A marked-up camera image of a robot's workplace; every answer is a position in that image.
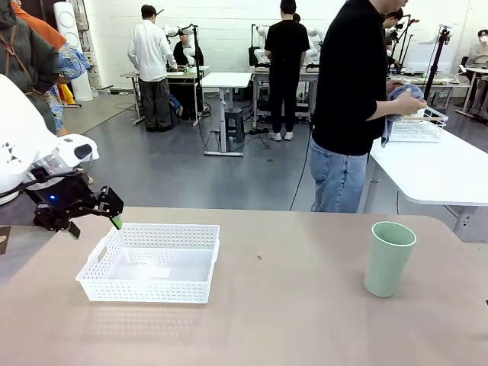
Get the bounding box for person in orange top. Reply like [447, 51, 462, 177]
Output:
[11, 0, 92, 134]

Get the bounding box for wooden top work desk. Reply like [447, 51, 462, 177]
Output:
[120, 65, 210, 127]

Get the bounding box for grey plastic stool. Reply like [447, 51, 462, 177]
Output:
[223, 108, 244, 143]

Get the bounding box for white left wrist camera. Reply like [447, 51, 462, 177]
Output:
[55, 133, 101, 171]

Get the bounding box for white tower fan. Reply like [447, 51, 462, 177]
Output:
[53, 2, 94, 102]

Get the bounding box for pale green cup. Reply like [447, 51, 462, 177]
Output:
[364, 221, 417, 298]

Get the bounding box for black hanging cable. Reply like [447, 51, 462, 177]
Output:
[288, 121, 314, 212]

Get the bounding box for person in white shirt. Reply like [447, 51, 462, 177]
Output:
[127, 4, 178, 133]

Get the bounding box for person in green jacket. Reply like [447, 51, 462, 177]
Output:
[0, 0, 62, 134]

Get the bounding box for person in black t-shirt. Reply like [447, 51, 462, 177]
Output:
[264, 0, 310, 142]

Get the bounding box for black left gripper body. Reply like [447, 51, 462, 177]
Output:
[24, 167, 97, 233]

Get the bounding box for blue cloth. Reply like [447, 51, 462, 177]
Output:
[380, 83, 424, 149]

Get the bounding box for white wire rack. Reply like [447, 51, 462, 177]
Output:
[388, 105, 449, 143]

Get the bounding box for black camera stand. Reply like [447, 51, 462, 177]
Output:
[192, 24, 205, 77]

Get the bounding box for person in black polo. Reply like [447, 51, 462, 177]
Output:
[309, 0, 411, 214]

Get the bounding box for person's right forearm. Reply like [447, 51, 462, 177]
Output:
[364, 99, 401, 122]

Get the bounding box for robot station desk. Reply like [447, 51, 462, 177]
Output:
[251, 66, 319, 129]

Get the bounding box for person's right hand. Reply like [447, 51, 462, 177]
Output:
[396, 93, 428, 117]

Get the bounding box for yellow floor sign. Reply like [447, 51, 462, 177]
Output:
[60, 83, 76, 106]

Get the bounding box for white standing desk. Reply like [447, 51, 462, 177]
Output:
[200, 72, 252, 157]

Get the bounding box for white perforated plastic basket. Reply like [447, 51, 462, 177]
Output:
[75, 223, 221, 305]

